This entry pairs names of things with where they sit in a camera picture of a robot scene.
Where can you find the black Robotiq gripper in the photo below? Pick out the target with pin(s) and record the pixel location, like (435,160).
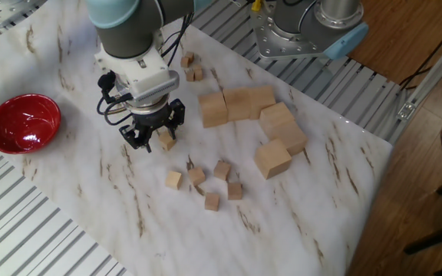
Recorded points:
(152,120)

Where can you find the medium wooden cube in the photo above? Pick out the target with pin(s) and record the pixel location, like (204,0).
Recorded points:
(196,176)
(212,202)
(222,170)
(235,191)
(167,142)
(173,180)

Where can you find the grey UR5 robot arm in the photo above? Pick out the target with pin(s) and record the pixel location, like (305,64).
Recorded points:
(129,38)

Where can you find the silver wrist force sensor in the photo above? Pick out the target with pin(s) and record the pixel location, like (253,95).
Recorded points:
(148,110)

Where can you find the large wooden cube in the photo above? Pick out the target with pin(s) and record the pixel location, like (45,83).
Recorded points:
(213,111)
(290,138)
(272,159)
(262,99)
(276,115)
(237,103)

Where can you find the small wooden cube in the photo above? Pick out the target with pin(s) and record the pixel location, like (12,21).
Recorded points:
(198,74)
(185,61)
(190,75)
(190,56)

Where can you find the red glossy bowl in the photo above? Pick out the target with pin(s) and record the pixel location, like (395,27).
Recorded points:
(21,126)

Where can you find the yellow plastic piece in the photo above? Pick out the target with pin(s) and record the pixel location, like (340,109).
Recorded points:
(256,4)

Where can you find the silver round mounting plate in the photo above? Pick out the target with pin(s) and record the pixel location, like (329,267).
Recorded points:
(2,11)

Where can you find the black chair base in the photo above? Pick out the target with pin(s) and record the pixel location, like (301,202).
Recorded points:
(436,237)

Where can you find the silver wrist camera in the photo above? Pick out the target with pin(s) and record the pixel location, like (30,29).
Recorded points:
(156,94)

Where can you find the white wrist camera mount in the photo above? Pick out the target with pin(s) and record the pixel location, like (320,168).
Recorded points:
(144,73)

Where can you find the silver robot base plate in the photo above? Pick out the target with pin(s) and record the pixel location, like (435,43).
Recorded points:
(278,42)

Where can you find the aluminium frame bar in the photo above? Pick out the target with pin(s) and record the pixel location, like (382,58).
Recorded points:
(432,73)

